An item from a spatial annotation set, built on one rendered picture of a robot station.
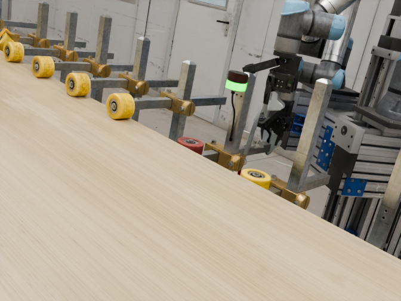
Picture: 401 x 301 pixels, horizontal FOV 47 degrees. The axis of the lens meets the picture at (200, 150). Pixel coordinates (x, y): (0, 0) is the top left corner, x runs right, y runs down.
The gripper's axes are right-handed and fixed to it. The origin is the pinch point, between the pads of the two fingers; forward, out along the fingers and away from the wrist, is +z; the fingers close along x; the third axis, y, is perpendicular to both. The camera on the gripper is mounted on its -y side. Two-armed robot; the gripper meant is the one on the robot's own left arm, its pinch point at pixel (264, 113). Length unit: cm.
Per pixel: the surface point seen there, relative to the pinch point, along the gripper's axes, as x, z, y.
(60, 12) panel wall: 436, 28, -446
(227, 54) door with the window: 315, 20, -128
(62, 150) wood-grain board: -56, 9, -34
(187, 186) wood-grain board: -51, 10, -2
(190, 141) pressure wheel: -22.3, 9.1, -14.7
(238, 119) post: -11.3, 1.5, -4.8
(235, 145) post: -10.4, 9.9, -4.4
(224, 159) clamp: -11.5, 15.1, -6.7
